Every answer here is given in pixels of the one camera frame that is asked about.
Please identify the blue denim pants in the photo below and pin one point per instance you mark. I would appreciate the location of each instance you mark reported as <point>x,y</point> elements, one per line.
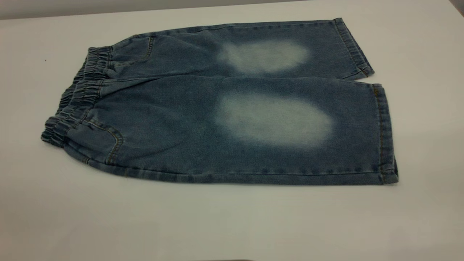
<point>174,123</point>

